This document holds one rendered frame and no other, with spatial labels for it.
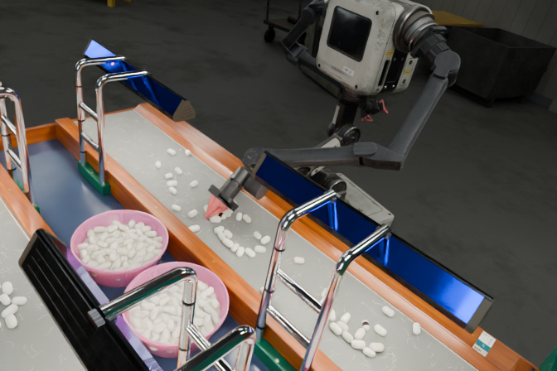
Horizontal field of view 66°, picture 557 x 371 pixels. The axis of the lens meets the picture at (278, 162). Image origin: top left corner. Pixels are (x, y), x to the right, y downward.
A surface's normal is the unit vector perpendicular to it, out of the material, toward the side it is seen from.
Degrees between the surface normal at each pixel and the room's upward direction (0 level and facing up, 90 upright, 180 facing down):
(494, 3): 90
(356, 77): 90
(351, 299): 0
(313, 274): 0
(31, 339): 0
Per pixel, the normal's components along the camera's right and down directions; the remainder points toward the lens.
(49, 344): 0.18, -0.84
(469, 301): -0.49, -0.23
